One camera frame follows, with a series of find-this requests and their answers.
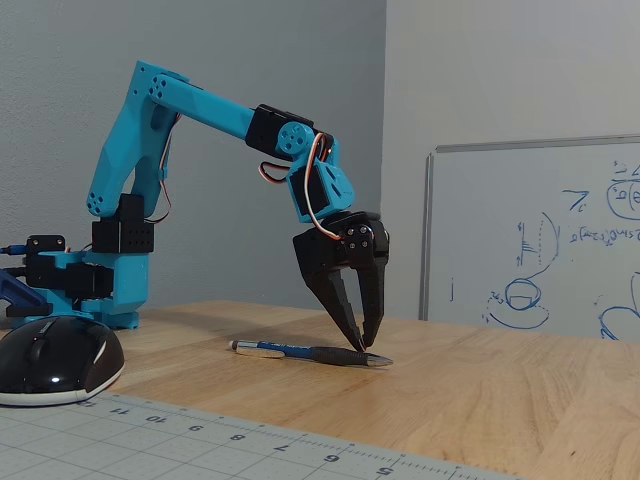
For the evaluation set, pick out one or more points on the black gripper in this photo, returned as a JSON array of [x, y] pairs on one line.
[[320, 250]]

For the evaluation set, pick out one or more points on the black computer mouse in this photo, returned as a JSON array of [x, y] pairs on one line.
[[55, 357]]

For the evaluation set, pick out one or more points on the whiteboard with blue drawings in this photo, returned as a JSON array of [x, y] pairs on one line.
[[550, 225]]

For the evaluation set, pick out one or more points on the grey cutting mat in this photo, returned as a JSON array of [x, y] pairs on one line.
[[150, 445]]

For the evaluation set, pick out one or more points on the dark blue table clamp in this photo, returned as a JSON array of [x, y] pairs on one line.
[[22, 295]]

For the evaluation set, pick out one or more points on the blue and black pen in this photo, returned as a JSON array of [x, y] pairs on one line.
[[300, 351]]

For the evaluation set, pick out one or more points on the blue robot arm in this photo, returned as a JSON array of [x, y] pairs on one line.
[[200, 102]]

